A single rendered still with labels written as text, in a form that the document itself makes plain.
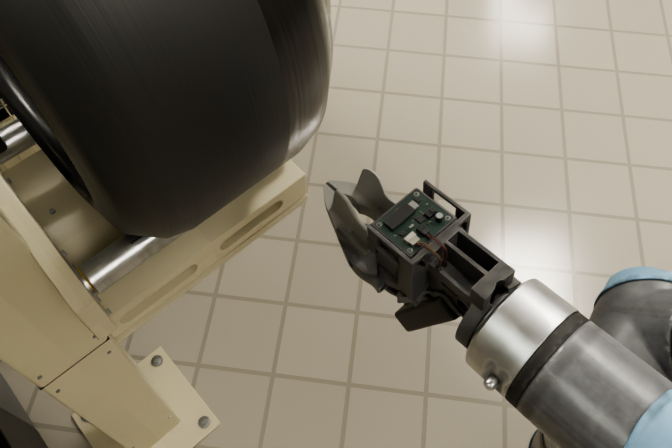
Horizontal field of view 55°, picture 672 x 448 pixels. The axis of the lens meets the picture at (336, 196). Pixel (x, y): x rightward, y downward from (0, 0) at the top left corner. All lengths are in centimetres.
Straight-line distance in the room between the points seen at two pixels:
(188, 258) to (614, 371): 61
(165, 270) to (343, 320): 94
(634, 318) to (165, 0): 50
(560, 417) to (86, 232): 77
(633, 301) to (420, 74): 172
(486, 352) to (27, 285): 64
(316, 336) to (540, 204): 79
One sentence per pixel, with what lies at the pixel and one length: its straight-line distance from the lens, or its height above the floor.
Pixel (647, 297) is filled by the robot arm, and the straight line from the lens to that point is 67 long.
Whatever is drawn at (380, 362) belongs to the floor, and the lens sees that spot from 177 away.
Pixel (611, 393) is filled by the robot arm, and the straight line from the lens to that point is 50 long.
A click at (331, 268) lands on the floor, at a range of 186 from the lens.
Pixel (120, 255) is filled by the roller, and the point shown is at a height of 92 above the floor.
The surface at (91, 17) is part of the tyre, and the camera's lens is 54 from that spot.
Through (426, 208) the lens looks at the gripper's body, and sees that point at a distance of 55.
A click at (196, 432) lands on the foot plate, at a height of 1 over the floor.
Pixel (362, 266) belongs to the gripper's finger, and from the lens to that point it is 59.
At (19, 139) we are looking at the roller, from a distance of 107.
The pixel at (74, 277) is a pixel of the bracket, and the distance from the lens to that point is 87.
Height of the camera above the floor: 168
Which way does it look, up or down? 58 degrees down
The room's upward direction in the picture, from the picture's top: straight up
